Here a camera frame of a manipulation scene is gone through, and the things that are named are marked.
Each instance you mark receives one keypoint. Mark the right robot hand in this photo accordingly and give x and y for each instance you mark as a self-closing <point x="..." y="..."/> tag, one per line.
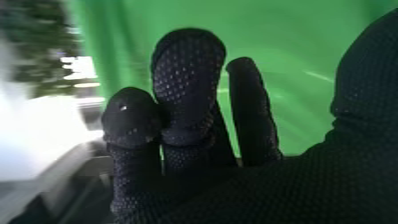
<point x="285" y="193"/>

